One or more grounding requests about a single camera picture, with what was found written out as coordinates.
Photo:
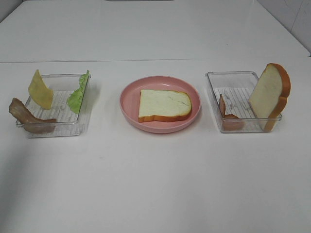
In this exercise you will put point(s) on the bread slice with brown crust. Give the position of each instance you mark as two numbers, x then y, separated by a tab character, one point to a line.
163	105

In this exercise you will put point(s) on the bacon strip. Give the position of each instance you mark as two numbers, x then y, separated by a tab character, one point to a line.
26	116
230	122

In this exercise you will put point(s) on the green lettuce leaf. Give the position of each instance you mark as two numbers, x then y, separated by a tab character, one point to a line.
74	101

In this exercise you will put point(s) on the pink round plate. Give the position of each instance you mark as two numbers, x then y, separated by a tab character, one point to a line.
130	98

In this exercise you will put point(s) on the right clear plastic tray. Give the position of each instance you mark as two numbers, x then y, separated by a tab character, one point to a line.
236	88

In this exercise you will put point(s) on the clear plastic tray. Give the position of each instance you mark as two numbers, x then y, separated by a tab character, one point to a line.
236	88
67	122

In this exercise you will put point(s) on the left clear plastic tray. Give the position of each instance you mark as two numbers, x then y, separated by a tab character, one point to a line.
67	122

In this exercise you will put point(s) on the yellow cheese slice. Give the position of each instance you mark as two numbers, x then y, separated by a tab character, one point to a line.
39	92

